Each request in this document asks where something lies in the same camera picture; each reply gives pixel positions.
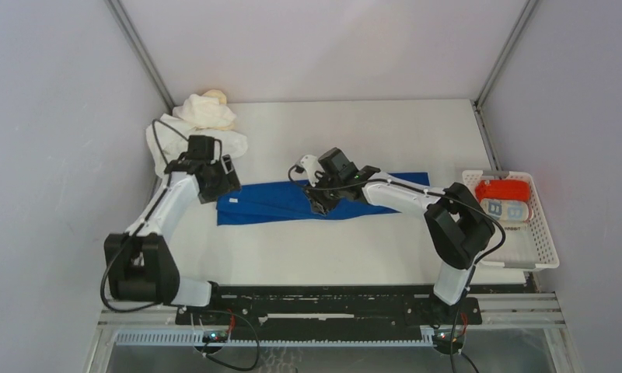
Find red rolled towel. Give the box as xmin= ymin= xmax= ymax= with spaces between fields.
xmin=474 ymin=180 xmax=531 ymax=202

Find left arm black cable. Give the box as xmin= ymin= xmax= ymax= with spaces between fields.
xmin=100 ymin=119 xmax=191 ymax=314

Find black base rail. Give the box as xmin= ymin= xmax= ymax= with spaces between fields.
xmin=175 ymin=285 xmax=483 ymax=342

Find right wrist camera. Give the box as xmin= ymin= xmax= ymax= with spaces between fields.
xmin=318 ymin=148 xmax=358 ymax=182

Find white plastic basket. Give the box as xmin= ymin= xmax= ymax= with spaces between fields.
xmin=462 ymin=170 xmax=560 ymax=271

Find blue towel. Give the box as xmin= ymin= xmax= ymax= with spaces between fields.
xmin=215 ymin=172 xmax=432 ymax=226

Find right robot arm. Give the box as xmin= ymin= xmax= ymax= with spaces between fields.
xmin=302 ymin=172 xmax=496 ymax=323

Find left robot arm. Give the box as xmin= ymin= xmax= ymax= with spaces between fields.
xmin=100 ymin=153 xmax=241 ymax=324

